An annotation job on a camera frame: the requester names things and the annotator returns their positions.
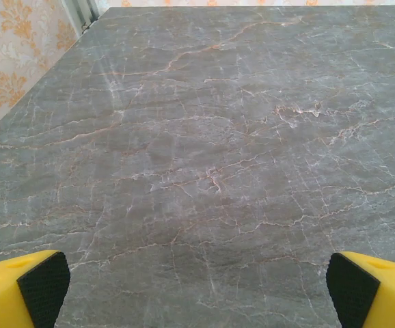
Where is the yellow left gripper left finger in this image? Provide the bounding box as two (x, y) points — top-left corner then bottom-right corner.
(0, 249), (71, 328)

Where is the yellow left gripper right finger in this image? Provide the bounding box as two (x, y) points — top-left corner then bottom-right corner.
(325, 251), (395, 328)

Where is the aluminium corner post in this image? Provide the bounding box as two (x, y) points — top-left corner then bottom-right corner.
(62, 0), (100, 38)

